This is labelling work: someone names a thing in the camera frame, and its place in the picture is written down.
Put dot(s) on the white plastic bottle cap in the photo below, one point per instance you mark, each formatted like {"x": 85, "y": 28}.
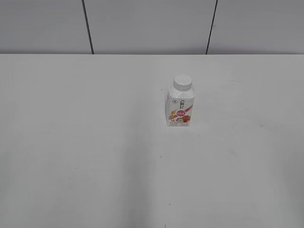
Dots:
{"x": 182, "y": 82}

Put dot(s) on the white Yili yogurt bottle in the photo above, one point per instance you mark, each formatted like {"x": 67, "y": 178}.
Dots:
{"x": 179, "y": 106}

